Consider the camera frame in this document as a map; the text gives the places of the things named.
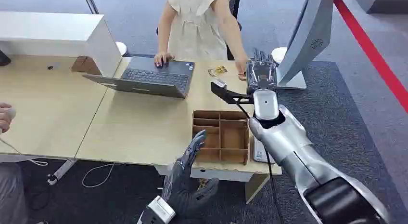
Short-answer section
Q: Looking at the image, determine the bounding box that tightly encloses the grey slanted pole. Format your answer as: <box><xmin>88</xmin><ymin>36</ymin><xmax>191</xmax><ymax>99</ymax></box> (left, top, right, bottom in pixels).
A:
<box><xmin>82</xmin><ymin>0</ymin><xmax>100</xmax><ymax>14</ymax></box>

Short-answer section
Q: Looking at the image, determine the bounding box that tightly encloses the brown cardboard piece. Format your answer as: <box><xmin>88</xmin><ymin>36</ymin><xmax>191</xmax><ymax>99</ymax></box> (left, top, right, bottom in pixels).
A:
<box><xmin>70</xmin><ymin>56</ymin><xmax>102</xmax><ymax>76</ymax></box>

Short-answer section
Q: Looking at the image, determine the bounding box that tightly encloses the white cable on floor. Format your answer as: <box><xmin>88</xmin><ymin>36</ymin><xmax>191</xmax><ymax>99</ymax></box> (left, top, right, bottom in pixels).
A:
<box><xmin>82</xmin><ymin>162</ymin><xmax>126</xmax><ymax>188</ymax></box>

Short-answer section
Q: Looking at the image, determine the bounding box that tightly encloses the white keypad device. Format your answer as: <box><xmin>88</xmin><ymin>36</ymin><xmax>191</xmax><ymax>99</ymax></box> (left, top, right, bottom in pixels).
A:
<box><xmin>253</xmin><ymin>136</ymin><xmax>275</xmax><ymax>164</ymax></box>

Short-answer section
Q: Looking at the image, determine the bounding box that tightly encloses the red floor tape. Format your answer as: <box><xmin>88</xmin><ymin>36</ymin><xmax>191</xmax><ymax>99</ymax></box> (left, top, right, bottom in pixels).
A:
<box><xmin>333</xmin><ymin>0</ymin><xmax>408</xmax><ymax>115</ymax></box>

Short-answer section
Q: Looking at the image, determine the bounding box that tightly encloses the person's hand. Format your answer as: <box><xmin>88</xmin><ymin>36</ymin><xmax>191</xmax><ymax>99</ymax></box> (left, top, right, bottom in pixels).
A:
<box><xmin>235</xmin><ymin>56</ymin><xmax>249</xmax><ymax>81</ymax></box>
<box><xmin>153</xmin><ymin>52</ymin><xmax>175</xmax><ymax>68</ymax></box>

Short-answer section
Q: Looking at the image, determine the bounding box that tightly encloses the person beside desk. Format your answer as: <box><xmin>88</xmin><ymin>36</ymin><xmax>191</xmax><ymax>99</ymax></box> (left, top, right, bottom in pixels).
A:
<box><xmin>0</xmin><ymin>103</ymin><xmax>30</xmax><ymax>224</ymax></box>

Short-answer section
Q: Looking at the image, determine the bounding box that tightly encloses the wooden compartment box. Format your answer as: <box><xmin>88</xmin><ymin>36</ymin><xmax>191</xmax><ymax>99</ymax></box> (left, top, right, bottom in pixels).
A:
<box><xmin>191</xmin><ymin>110</ymin><xmax>251</xmax><ymax>166</ymax></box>

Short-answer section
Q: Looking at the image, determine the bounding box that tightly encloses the person's left hand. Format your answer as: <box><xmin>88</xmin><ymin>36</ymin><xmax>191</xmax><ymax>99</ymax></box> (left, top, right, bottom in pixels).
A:
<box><xmin>235</xmin><ymin>56</ymin><xmax>249</xmax><ymax>81</ymax></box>

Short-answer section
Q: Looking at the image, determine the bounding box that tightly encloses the dark grey laptop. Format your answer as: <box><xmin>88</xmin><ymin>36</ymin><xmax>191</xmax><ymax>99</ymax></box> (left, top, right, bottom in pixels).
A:
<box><xmin>82</xmin><ymin>56</ymin><xmax>196</xmax><ymax>99</ymax></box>

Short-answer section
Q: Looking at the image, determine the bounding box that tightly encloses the black object at desk edge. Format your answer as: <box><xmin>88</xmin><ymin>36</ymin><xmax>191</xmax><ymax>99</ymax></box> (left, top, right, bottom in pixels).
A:
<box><xmin>0</xmin><ymin>50</ymin><xmax>12</xmax><ymax>67</ymax></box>

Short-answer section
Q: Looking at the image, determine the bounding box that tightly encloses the thin white cable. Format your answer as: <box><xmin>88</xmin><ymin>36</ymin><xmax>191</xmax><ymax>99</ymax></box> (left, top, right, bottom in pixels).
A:
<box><xmin>0</xmin><ymin>137</ymin><xmax>49</xmax><ymax>167</ymax></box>

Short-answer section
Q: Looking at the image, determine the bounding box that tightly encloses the person across desk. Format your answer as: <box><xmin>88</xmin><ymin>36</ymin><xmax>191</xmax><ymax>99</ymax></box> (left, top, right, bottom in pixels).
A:
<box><xmin>153</xmin><ymin>0</ymin><xmax>250</xmax><ymax>81</ymax></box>

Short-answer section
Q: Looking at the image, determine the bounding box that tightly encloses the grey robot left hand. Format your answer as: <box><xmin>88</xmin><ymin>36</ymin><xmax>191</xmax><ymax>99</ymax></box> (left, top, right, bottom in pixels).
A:
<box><xmin>161</xmin><ymin>130</ymin><xmax>220</xmax><ymax>219</ymax></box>

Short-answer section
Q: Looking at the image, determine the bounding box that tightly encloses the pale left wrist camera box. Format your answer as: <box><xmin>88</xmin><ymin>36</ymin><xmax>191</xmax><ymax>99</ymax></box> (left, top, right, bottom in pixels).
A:
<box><xmin>145</xmin><ymin>196</ymin><xmax>176</xmax><ymax>224</ymax></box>

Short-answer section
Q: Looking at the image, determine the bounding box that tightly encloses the grey platform block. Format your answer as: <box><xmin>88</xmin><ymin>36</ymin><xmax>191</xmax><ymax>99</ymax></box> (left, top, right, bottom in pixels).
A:
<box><xmin>353</xmin><ymin>0</ymin><xmax>408</xmax><ymax>14</ymax></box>

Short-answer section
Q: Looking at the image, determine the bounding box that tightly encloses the black office chair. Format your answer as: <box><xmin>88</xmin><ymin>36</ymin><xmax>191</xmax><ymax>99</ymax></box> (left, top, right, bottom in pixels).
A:
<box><xmin>227</xmin><ymin>0</ymin><xmax>243</xmax><ymax>61</ymax></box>

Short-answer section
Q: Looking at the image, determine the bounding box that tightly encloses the white shelf cabinet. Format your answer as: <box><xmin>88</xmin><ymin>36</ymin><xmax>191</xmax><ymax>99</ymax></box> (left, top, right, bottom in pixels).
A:
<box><xmin>0</xmin><ymin>11</ymin><xmax>122</xmax><ymax>78</ymax></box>

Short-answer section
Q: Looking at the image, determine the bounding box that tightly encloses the large grey standing machine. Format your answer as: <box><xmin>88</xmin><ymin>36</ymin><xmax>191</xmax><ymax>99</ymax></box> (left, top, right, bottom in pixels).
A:
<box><xmin>275</xmin><ymin>0</ymin><xmax>349</xmax><ymax>90</ymax></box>

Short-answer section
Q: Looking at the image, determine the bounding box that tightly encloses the white slanted desk leg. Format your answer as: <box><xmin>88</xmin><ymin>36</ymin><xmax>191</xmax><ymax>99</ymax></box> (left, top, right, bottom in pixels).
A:
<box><xmin>47</xmin><ymin>158</ymin><xmax>77</xmax><ymax>186</ymax></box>

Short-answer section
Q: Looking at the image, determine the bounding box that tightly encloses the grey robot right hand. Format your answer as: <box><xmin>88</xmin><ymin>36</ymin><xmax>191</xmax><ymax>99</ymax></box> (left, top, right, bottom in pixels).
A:
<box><xmin>246</xmin><ymin>48</ymin><xmax>279</xmax><ymax>95</ymax></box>

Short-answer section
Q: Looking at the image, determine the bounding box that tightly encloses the white round stool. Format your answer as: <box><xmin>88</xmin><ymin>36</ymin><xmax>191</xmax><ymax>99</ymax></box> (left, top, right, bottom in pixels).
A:
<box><xmin>271</xmin><ymin>47</ymin><xmax>288</xmax><ymax>65</ymax></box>
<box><xmin>115</xmin><ymin>41</ymin><xmax>128</xmax><ymax>56</ymax></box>

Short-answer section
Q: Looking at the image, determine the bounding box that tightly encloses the black cable along right arm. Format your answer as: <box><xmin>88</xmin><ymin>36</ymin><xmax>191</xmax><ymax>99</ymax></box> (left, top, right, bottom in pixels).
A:
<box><xmin>235</xmin><ymin>99</ymin><xmax>283</xmax><ymax>224</ymax></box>

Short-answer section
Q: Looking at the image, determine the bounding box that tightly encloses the dark grey rug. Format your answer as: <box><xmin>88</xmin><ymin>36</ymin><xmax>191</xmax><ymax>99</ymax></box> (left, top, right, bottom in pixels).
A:
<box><xmin>16</xmin><ymin>53</ymin><xmax>408</xmax><ymax>224</ymax></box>

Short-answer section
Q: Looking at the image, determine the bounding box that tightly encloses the wooden desk leg panel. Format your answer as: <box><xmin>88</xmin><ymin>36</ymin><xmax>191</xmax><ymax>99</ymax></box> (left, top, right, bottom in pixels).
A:
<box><xmin>244</xmin><ymin>173</ymin><xmax>270</xmax><ymax>204</ymax></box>

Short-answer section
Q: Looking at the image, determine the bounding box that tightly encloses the person's right hand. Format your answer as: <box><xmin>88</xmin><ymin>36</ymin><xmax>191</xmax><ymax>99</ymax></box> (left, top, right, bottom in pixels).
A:
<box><xmin>153</xmin><ymin>52</ymin><xmax>175</xmax><ymax>68</ymax></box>

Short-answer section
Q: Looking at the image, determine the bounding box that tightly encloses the black right wrist camera bracket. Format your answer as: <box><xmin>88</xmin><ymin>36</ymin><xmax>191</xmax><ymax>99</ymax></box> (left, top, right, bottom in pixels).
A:
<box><xmin>210</xmin><ymin>82</ymin><xmax>255</xmax><ymax>105</ymax></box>

